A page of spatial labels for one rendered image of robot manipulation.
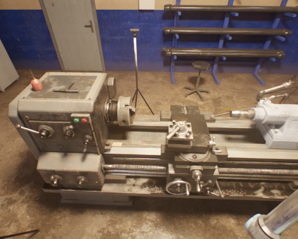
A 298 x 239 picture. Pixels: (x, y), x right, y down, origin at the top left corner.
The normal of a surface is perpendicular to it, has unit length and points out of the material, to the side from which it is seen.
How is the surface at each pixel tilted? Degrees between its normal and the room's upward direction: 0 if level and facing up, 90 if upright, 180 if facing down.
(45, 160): 32
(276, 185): 0
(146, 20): 90
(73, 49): 90
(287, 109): 0
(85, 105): 45
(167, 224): 0
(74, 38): 90
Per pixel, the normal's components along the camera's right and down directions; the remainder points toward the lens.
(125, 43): -0.04, 0.65
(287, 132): -0.04, 0.29
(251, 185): 0.00, -0.76
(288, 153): -0.03, -0.23
